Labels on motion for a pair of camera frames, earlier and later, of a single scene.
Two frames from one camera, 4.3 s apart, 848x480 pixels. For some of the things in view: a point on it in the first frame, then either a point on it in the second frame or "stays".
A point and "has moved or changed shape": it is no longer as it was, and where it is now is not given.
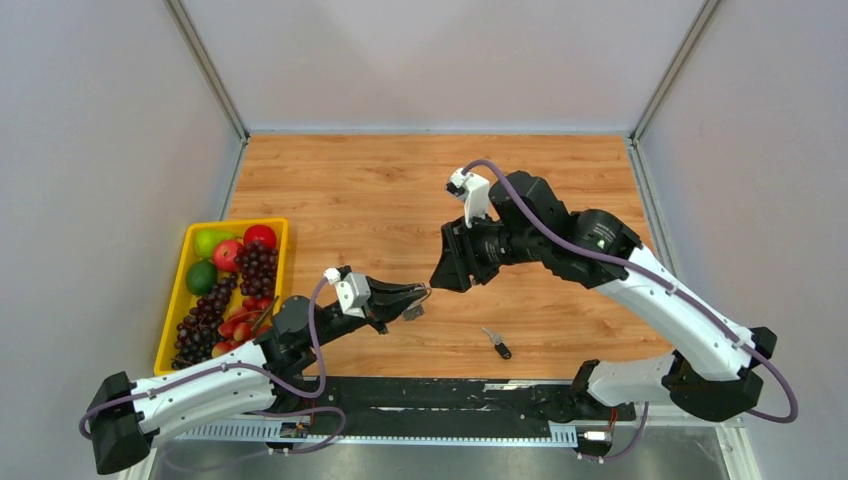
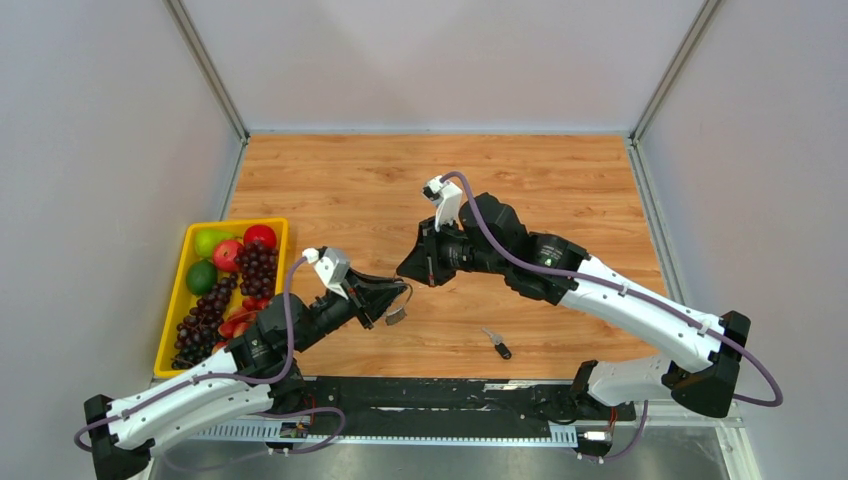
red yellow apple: (224, 255) stays
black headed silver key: (499, 345) stays
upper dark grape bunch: (258, 264) stays
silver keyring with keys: (416, 309) has moved or changed shape
